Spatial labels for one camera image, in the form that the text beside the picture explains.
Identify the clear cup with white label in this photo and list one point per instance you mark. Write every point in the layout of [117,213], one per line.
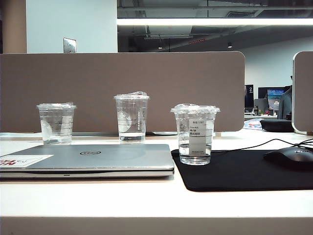
[195,137]

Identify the tall clear Starbucks cup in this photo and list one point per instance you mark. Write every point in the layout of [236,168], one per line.
[132,117]

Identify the grey Dell laptop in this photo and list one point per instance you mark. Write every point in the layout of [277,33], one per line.
[110,159]

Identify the short clear cup black lines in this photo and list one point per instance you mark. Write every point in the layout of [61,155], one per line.
[56,124]

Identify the wide brown desk divider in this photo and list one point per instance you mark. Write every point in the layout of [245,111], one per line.
[171,80]

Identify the black mouse pad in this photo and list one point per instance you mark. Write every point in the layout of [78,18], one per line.
[232,173]

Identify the black sign with white numeral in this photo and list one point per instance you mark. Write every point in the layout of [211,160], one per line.
[249,96]

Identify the colourful printed paper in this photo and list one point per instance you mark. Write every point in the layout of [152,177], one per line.
[252,124]

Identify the black ceiling spotlight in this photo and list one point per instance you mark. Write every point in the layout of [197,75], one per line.
[230,45]

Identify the long linear ceiling light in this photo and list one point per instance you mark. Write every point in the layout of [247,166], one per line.
[207,21]

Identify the monitor with blue picture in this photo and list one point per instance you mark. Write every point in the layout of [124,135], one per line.
[274,98]

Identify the black round pouch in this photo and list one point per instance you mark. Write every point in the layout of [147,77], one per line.
[276,125]

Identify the person in grey jacket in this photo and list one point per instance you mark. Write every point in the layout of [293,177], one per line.
[284,107]

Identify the black computer mouse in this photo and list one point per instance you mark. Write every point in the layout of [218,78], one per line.
[293,156]

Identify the brown divider with white rim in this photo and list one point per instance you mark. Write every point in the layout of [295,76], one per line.
[304,93]

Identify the pale blue paper sheet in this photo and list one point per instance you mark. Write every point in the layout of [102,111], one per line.
[7,134]

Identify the metal wall plate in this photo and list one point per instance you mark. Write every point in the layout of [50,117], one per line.
[69,45]

